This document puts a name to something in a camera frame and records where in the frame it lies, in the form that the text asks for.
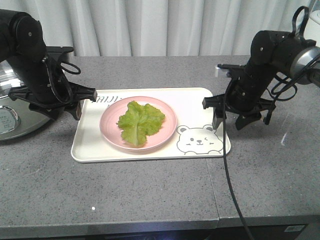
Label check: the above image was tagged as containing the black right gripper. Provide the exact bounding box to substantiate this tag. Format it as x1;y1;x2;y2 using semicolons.
202;82;276;130

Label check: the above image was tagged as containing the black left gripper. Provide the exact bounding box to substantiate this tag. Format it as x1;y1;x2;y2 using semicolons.
8;84;98;121

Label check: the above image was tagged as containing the pink round plate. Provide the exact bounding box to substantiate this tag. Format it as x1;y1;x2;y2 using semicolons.
99;96;178;152

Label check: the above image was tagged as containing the cream bear serving tray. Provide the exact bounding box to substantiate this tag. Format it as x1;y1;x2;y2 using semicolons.
71;87;231;163

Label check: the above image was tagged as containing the green lettuce leaf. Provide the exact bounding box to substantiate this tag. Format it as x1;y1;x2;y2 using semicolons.
117;100;166;147

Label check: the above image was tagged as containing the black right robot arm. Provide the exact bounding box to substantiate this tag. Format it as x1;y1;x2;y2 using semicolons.
202;6;320;130

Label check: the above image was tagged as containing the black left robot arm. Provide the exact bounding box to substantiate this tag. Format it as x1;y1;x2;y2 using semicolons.
0;9;97;121

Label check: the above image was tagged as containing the green electric cooking pot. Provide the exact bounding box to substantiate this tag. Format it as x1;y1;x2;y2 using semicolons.
0;60;50;141

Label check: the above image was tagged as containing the black disinfection cabinet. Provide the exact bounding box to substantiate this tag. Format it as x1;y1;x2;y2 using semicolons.
84;224;307;240

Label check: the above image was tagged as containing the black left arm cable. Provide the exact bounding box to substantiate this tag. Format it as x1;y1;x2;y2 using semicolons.
44;58;82;104

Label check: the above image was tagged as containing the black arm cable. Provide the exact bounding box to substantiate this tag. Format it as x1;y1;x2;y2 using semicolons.
44;58;82;104
222;84;255;240

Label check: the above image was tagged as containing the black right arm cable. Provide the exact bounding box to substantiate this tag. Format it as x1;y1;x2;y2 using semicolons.
222;84;255;240

